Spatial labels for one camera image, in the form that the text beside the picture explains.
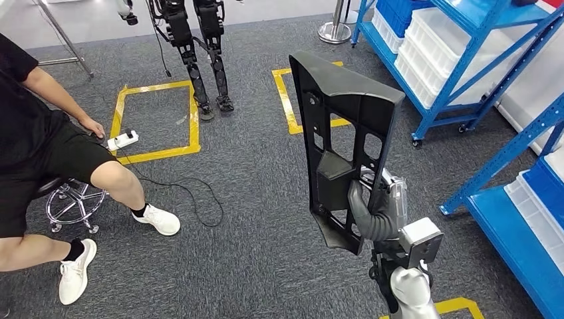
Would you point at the person's left hand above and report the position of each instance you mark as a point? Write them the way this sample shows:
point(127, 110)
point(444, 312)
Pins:
point(93, 128)

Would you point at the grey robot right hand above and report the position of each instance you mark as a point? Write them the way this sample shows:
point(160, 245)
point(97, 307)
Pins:
point(396, 202)

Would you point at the black plastic panel part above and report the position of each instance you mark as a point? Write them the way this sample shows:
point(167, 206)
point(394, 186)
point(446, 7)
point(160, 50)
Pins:
point(335, 88)

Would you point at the blue steel shelf rack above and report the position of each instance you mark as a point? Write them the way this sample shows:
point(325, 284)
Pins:
point(506, 229)
point(493, 11)

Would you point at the white power strip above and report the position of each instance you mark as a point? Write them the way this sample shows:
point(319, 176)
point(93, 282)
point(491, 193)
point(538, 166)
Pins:
point(119, 142)

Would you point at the yellow floor tape square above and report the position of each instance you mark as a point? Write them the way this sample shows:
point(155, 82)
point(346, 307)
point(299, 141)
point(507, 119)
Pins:
point(154, 155)
point(283, 99)
point(458, 304)

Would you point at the person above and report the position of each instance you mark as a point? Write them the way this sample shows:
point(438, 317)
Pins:
point(26, 123)

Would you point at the chrome stool with black seat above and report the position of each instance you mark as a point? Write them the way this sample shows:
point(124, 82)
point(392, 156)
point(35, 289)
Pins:
point(50, 187)

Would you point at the white plastic crate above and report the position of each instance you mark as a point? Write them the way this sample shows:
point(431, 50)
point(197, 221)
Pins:
point(557, 163)
point(533, 229)
point(418, 66)
point(414, 88)
point(385, 37)
point(440, 35)

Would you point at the blue plastic crate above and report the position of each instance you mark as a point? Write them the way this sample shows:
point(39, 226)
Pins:
point(546, 193)
point(396, 13)

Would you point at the chrome stanchion with round base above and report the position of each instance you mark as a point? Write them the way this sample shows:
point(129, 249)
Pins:
point(335, 34)
point(348, 18)

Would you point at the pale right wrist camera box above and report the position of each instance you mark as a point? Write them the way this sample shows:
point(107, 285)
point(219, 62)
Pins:
point(423, 240)

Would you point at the dark grey camera bracket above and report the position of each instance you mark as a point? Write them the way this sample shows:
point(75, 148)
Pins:
point(387, 264)

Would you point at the metal stand frame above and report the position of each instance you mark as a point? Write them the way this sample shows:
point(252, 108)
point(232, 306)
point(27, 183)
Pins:
point(66, 40)

